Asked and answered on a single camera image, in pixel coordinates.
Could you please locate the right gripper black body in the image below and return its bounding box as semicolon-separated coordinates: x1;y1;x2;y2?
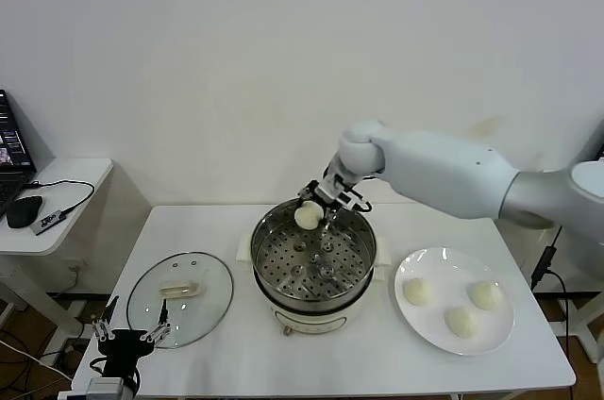
310;176;351;208

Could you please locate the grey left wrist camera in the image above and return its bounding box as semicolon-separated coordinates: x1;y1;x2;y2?
59;376;125;400

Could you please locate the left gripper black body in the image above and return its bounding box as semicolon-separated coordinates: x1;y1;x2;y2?
97;329;157;376

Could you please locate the black computer mouse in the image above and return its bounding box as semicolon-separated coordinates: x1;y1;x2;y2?
7;195;44;230

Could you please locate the white round plate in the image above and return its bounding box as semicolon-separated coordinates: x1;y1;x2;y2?
394;247;516;357

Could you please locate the glass pot lid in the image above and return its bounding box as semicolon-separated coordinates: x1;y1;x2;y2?
126;251;236;349

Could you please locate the white floor cable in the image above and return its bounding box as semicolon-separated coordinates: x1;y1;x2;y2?
0;341;75;380

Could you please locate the black usb cable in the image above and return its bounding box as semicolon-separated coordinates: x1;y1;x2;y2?
25;178;97;218

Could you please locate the white steamed baozi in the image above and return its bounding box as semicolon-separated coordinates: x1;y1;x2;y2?
403;277;435;308
467;280;504;312
444;306;481;340
294;200;323;230

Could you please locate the black power adapter cable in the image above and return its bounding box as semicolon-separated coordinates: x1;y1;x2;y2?
530;225;581;340

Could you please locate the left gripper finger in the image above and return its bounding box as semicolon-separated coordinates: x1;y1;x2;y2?
143;299;172;343
92;295;120;342

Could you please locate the stainless steel steamer basket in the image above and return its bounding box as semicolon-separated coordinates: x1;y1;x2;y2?
235;198;394;307

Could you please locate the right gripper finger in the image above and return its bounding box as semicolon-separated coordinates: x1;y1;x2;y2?
322;204;339;233
296;180;320;206

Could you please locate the black floor cable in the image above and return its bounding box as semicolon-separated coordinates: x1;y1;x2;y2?
0;326;103;369

